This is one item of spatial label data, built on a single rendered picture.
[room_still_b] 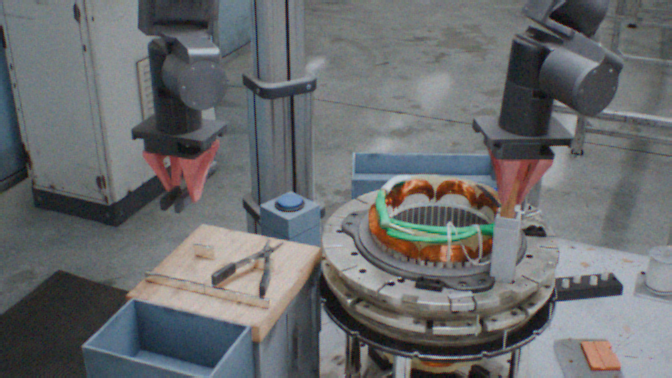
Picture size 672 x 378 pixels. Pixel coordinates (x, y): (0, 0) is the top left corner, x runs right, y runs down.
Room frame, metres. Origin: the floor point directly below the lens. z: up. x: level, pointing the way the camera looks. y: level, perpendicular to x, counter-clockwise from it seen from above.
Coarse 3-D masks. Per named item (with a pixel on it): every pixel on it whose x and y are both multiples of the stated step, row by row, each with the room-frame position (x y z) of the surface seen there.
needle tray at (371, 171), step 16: (352, 160) 1.29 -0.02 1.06; (368, 160) 1.31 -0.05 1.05; (384, 160) 1.31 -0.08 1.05; (400, 160) 1.31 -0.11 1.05; (416, 160) 1.31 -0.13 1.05; (432, 160) 1.31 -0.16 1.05; (448, 160) 1.31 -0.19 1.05; (464, 160) 1.31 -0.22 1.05; (480, 160) 1.31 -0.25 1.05; (352, 176) 1.22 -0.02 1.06; (368, 176) 1.30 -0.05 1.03; (384, 176) 1.30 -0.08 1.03; (464, 176) 1.30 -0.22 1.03; (480, 176) 1.30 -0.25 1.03; (352, 192) 1.21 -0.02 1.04; (368, 192) 1.21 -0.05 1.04
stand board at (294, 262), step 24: (192, 240) 1.02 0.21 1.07; (216, 240) 1.02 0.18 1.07; (240, 240) 1.02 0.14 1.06; (264, 240) 1.02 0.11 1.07; (168, 264) 0.95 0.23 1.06; (192, 264) 0.95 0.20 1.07; (216, 264) 0.95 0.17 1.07; (288, 264) 0.95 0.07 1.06; (312, 264) 0.97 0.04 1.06; (144, 288) 0.89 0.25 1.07; (168, 288) 0.89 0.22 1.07; (240, 288) 0.89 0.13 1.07; (288, 288) 0.90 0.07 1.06; (216, 312) 0.84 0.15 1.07; (240, 312) 0.84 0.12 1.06; (264, 312) 0.84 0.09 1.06
